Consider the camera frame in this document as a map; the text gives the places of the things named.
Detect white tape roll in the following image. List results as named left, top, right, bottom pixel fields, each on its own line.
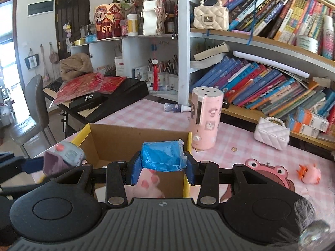
left=296, top=35, right=319, bottom=53

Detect grey wall panel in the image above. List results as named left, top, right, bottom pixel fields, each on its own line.
left=27, top=0, right=54, bottom=17

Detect yellow cardboard box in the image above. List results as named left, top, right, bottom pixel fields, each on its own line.
left=39, top=123, right=193, bottom=199

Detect white pink spray can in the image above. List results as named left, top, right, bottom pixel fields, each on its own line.
left=322, top=15, right=335, bottom=60

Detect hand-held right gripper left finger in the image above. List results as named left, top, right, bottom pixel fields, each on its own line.
left=51, top=152, right=143, bottom=206

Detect small spray bottle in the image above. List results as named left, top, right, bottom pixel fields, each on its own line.
left=164, top=103, right=191, bottom=113

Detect pink cylindrical humidifier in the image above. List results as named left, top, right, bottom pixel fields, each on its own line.
left=189, top=86, right=224, bottom=151

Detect orange pink small toy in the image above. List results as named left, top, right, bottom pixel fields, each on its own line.
left=296, top=163, right=322, bottom=185

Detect small white pearl-handle purse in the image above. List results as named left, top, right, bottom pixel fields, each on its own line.
left=254, top=117, right=290, bottom=151

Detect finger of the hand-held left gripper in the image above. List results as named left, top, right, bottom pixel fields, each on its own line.
left=0, top=152, right=45, bottom=175
left=0, top=174, right=58, bottom=197

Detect grey purple gadget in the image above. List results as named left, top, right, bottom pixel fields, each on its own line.
left=43, top=141, right=86, bottom=176

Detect wooden bookshelf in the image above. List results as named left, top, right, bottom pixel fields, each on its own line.
left=178, top=0, right=335, bottom=160

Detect white pill bottle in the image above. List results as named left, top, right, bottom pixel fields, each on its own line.
left=127, top=14, right=138, bottom=36

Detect white pen holder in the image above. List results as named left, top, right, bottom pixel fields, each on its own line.
left=167, top=55, right=180, bottom=91
left=147, top=59, right=168, bottom=88

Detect white orange small box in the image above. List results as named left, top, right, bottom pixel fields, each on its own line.
left=285, top=115, right=320, bottom=139
left=296, top=107, right=330, bottom=132

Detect brown glass jar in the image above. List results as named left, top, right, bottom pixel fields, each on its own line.
left=165, top=14, right=175, bottom=34

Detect clear shiny wrapper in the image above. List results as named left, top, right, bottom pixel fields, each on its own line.
left=293, top=197, right=331, bottom=246

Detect grey chair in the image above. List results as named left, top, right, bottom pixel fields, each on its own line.
left=9, top=74, right=57, bottom=157

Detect dark wooden door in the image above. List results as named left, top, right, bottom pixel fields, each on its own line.
left=54, top=0, right=91, bottom=60

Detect white box red label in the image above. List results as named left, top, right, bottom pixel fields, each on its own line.
left=115, top=58, right=125, bottom=77

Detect black keyboard stand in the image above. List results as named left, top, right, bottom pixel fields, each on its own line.
left=60, top=107, right=87, bottom=139

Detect red paper packets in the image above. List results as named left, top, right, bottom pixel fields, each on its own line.
left=99, top=76, right=127, bottom=93

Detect blue plastic packet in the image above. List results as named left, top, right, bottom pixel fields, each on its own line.
left=141, top=139, right=187, bottom=172

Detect black white hanging tote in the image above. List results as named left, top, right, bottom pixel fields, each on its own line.
left=24, top=48, right=39, bottom=70

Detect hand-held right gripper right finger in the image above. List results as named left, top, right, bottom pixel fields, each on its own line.
left=183, top=152, right=278, bottom=206

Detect white tube lamp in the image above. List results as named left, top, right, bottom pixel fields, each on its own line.
left=232, top=51, right=311, bottom=78

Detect pink hanging bag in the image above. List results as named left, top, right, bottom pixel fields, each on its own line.
left=49, top=42, right=59, bottom=64

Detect red patterned plastic bag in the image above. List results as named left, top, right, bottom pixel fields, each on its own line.
left=51, top=73, right=105, bottom=105

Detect cream quilted pearl-handle purse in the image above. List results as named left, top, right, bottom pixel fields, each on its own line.
left=193, top=0, right=229, bottom=30

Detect brown knotted cloth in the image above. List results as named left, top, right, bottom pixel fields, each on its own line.
left=60, top=52, right=94, bottom=82

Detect flat black box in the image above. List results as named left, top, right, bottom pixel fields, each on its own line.
left=68, top=93, right=109, bottom=110

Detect white curved shelf unit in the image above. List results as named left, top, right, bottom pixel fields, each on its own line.
left=70, top=33, right=181, bottom=97

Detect row of leaning colourful books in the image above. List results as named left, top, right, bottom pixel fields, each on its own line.
left=228, top=0, right=330, bottom=42

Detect red tassel ornament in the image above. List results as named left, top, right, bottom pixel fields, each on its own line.
left=148, top=58, right=161, bottom=92

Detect black electronic keyboard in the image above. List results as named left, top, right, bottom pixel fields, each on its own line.
left=42, top=77, right=149, bottom=123

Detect white carton-shaped bag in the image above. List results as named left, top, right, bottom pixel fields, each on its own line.
left=141, top=0, right=164, bottom=36

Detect row of blue books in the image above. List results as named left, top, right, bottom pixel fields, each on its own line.
left=196, top=56, right=335, bottom=126

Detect fortune god figure container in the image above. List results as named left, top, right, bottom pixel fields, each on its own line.
left=94, top=3, right=123, bottom=41

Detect thick lying book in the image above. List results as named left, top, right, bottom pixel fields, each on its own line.
left=194, top=42, right=231, bottom=61

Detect pink plush toy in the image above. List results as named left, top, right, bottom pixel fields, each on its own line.
left=128, top=169, right=166, bottom=199

